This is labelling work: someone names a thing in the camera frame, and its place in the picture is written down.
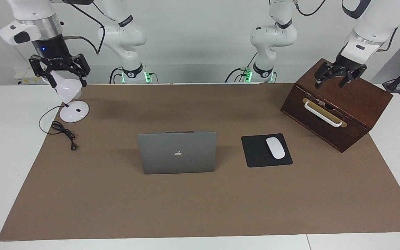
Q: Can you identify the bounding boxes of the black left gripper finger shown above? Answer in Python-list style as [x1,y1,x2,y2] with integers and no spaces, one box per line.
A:
[314,62,336,89]
[338,65,367,89]

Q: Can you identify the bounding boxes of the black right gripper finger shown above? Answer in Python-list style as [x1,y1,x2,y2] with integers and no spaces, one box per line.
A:
[72,54,91,88]
[28,55,58,88]

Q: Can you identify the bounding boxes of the grey laptop with logo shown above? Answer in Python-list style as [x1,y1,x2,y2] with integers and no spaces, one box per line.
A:
[137,131,217,175]

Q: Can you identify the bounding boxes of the white power strip yellow labels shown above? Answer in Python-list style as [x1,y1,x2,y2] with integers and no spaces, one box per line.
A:
[14,68,48,85]

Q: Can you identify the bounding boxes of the dark brown wooden box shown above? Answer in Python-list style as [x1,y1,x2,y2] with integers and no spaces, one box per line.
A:
[280,58,393,153]

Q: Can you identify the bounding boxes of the white desk lamp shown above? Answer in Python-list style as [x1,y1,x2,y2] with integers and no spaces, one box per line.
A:
[44,69,90,123]

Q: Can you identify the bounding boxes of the white computer mouse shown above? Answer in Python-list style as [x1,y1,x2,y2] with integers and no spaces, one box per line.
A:
[266,137,286,159]

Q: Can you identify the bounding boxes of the black mouse pad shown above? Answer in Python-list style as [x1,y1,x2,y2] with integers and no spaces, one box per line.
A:
[241,133,293,168]

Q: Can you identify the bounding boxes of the brown table mat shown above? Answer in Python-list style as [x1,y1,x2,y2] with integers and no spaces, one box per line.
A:
[0,83,400,241]

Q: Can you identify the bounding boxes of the black right arm base cable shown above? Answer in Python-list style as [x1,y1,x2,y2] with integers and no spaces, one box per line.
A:
[109,67,124,84]

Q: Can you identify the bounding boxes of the black arm base cable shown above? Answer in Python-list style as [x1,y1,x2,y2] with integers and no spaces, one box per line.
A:
[109,67,124,84]
[225,52,258,83]

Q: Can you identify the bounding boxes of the white box handle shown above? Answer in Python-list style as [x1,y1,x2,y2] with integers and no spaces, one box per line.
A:
[304,101,343,127]

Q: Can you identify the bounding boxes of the black lamp power cable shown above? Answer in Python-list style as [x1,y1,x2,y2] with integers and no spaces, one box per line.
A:
[39,105,78,151]

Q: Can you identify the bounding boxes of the black left arm base cable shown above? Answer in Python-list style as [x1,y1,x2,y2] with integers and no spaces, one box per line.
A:
[225,52,258,83]

